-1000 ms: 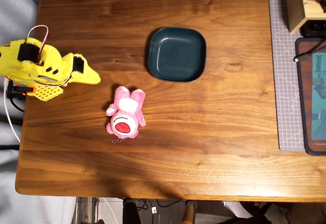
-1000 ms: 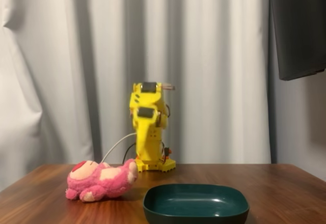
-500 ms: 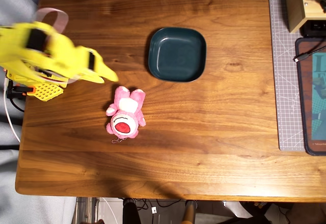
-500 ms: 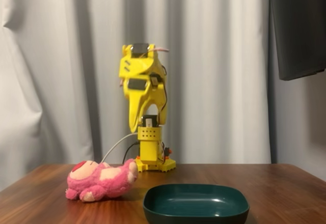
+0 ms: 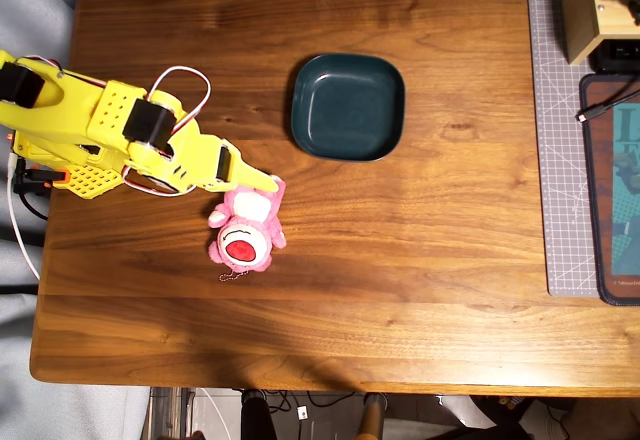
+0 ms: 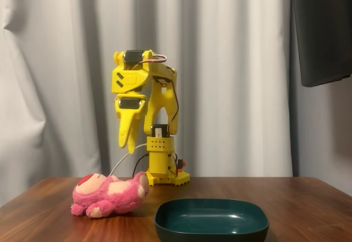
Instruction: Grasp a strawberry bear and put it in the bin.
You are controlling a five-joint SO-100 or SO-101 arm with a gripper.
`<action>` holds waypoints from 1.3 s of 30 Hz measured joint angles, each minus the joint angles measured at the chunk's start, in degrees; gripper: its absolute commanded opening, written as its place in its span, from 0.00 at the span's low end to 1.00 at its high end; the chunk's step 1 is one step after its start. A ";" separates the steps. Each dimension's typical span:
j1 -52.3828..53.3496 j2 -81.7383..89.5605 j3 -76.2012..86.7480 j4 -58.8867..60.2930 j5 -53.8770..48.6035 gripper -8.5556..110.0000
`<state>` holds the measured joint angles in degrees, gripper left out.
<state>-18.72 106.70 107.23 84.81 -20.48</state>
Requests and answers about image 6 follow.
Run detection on yellow gripper body black servo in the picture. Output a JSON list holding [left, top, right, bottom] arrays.
[[114, 93, 147, 120]]

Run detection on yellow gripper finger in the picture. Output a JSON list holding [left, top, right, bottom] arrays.
[[118, 112, 134, 150], [128, 113, 142, 155]]

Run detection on pink strawberry bear plush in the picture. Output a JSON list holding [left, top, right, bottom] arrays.
[[70, 171, 150, 219]]

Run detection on dark green bowl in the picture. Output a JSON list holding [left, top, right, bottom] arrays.
[[153, 197, 270, 242]]

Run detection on white pleated curtain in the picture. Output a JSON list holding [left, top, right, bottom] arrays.
[[0, 0, 352, 208]]

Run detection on black monitor corner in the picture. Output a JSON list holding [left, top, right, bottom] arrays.
[[290, 0, 352, 88]]

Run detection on white and black cables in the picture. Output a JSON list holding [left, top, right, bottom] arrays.
[[109, 142, 149, 177]]

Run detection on black power cable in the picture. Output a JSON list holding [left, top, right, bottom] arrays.
[[131, 152, 151, 177]]

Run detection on red white servo cable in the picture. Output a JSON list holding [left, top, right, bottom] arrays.
[[136, 54, 168, 69]]

